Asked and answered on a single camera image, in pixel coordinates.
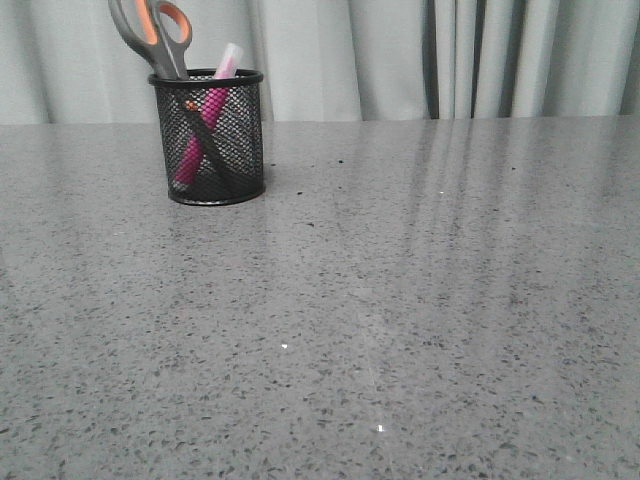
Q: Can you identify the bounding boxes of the light grey curtain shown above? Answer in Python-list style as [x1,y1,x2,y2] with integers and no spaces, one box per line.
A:
[1,1,639,124]

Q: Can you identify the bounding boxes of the grey orange scissors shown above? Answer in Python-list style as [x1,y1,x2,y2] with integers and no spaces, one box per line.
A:
[107,0,241,197]

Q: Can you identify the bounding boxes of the pink pen with clear cap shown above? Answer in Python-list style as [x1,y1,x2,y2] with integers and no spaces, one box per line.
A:
[172,43,244,191]

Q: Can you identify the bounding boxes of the black mesh pen cup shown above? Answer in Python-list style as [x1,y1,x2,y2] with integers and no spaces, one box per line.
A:
[148,69,265,206]

